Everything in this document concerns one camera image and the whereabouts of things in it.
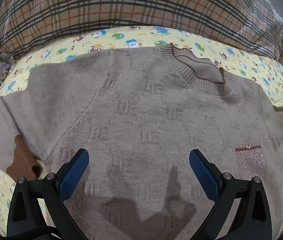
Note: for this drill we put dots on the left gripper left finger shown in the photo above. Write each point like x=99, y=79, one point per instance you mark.
x=37, y=209

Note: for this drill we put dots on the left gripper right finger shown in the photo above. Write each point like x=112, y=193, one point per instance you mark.
x=252, y=219

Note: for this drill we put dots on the beige knit sweater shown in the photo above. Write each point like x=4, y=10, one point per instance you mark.
x=139, y=112

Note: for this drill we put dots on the yellow cartoon print bedsheet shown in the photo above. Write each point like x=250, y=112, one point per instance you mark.
x=265, y=71

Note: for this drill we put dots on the plaid beige quilt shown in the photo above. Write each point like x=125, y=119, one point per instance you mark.
x=249, y=25

